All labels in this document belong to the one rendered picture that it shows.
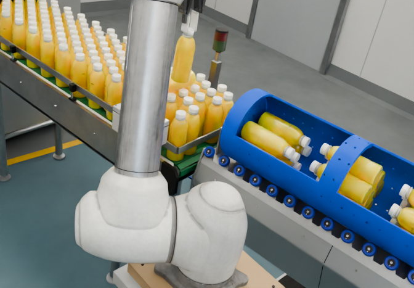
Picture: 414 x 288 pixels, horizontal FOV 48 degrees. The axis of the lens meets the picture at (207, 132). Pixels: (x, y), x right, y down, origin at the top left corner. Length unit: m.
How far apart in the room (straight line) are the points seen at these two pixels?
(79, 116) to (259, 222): 0.96
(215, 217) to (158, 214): 0.13
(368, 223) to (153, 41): 0.87
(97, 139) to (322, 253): 1.08
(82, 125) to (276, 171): 0.99
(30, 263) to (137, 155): 1.74
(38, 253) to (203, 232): 1.77
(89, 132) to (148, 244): 1.19
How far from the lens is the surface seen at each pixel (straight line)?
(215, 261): 1.11
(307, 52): 5.61
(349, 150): 1.54
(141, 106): 1.00
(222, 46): 2.24
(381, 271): 1.62
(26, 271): 2.66
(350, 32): 5.33
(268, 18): 5.90
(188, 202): 1.07
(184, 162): 1.86
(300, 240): 1.69
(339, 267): 1.66
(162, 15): 1.00
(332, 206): 1.55
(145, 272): 1.24
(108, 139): 2.07
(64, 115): 2.30
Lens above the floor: 1.95
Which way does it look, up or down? 30 degrees down
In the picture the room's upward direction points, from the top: 10 degrees clockwise
